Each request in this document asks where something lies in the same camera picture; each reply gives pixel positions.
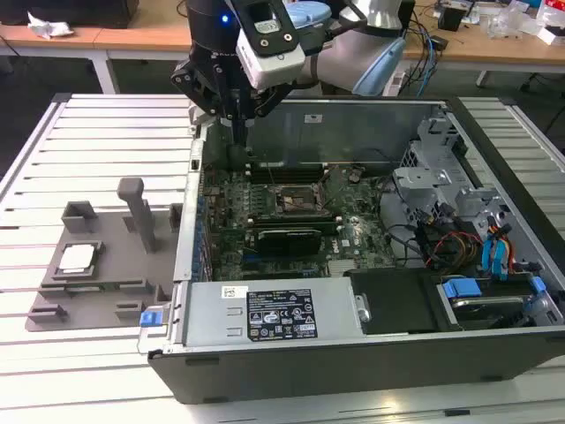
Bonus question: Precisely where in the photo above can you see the silver square CPU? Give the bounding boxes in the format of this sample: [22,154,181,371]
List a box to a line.
[58,246,96,271]

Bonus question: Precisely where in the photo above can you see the green RAM stick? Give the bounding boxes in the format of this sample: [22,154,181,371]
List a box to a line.
[64,284,124,294]

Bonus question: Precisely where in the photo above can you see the red yellow black wire bundle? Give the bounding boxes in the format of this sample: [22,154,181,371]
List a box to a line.
[423,229,485,269]

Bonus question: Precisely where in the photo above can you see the black plastic bay cover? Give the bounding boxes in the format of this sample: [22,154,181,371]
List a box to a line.
[343,269,447,335]

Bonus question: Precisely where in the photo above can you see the red and white package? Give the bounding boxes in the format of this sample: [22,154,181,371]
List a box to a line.
[536,0,565,27]

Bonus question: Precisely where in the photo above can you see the small black box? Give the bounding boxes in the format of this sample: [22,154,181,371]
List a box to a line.
[439,6,469,32]

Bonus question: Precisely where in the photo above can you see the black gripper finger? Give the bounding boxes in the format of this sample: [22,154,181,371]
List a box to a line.
[240,84,292,147]
[170,64,242,147]

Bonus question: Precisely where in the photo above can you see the hard disk in blue carrier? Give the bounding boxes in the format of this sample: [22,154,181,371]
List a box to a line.
[439,276,546,330]

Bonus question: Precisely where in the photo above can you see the grey plastic parts rack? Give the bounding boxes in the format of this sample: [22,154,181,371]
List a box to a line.
[24,176,185,333]

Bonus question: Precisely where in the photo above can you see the blue network cable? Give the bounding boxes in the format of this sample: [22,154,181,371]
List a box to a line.
[417,26,442,97]

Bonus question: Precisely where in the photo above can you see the wooden desk white frame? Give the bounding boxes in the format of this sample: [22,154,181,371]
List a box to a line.
[94,0,565,94]
[0,24,101,58]

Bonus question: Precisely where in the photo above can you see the black RAM slot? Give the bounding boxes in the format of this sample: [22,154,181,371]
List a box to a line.
[246,219,344,231]
[245,162,328,174]
[246,213,342,224]
[246,170,328,184]

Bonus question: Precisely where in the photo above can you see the silver chipset heatsink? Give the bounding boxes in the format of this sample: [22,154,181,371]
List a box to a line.
[328,260,357,277]

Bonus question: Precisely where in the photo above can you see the large black computer case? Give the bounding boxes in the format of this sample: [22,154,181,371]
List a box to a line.
[0,0,140,28]

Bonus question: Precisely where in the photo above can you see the blue data wire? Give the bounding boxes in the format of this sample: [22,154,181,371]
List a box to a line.
[480,240,496,280]
[493,232,514,284]

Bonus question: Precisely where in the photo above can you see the green motherboard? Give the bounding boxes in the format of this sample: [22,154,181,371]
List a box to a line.
[200,161,401,284]

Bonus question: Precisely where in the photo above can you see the clear plastic bags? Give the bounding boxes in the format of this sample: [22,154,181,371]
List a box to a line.
[485,8,538,39]

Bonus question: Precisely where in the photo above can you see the metal socket cover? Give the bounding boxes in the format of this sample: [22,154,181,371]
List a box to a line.
[316,169,335,212]

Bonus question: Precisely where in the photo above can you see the CPU socket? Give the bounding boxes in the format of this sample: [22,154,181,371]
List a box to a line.
[274,183,330,217]

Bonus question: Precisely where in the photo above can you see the black open PC case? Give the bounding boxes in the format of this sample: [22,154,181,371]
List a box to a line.
[137,95,565,405]

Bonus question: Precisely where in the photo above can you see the grey power supply with label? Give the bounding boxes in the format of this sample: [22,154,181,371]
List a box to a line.
[183,277,367,348]

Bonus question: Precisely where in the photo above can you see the silver metal drive cage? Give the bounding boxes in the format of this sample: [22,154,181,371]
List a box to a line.
[391,165,509,248]

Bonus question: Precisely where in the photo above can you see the black graphics card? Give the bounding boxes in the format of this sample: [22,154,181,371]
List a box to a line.
[254,226,324,256]

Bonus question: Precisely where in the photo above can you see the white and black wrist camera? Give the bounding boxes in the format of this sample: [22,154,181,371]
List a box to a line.
[236,0,306,89]

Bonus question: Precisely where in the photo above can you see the white power strip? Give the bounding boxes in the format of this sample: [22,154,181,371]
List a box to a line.
[382,70,406,97]

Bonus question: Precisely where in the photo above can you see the crumpled white paper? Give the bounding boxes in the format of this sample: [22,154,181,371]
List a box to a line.
[26,11,75,41]

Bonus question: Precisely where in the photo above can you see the orange data wire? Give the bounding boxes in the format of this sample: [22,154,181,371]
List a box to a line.
[506,229,518,275]

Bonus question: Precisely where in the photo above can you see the white and black box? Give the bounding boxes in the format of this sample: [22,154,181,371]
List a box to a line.
[538,24,565,45]

